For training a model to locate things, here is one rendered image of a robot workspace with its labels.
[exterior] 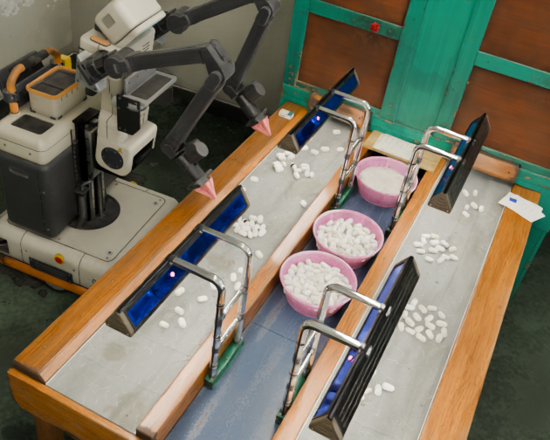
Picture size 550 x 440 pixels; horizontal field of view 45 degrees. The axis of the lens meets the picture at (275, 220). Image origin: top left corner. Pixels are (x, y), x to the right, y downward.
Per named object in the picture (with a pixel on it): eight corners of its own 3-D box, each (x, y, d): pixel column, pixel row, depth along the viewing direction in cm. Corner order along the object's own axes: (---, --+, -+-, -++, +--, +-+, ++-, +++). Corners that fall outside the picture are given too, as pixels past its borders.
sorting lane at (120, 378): (45, 388, 185) (44, 384, 184) (308, 115, 315) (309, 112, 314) (134, 438, 177) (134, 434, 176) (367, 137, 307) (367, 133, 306)
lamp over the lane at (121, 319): (104, 326, 164) (103, 305, 160) (228, 197, 209) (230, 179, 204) (131, 339, 162) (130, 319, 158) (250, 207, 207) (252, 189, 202)
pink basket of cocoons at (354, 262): (306, 269, 242) (311, 250, 235) (311, 223, 262) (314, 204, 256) (379, 280, 242) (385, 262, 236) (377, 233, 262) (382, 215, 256)
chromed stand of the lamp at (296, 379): (274, 422, 191) (297, 321, 163) (302, 374, 206) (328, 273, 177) (333, 454, 186) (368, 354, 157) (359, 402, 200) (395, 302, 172)
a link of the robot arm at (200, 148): (172, 136, 242) (160, 147, 236) (191, 122, 235) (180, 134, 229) (193, 161, 245) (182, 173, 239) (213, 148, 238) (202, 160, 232)
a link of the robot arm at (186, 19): (269, -28, 239) (258, -19, 231) (284, 8, 245) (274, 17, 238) (175, 9, 262) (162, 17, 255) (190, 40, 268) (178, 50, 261)
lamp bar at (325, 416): (306, 429, 149) (312, 410, 145) (393, 267, 194) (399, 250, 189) (339, 445, 147) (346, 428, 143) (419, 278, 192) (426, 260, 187)
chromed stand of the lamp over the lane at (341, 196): (292, 200, 272) (310, 106, 243) (312, 175, 286) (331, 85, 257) (334, 216, 267) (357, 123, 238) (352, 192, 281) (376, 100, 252)
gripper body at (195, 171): (214, 171, 244) (202, 155, 242) (200, 185, 236) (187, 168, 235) (203, 178, 248) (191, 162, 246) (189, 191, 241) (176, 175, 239)
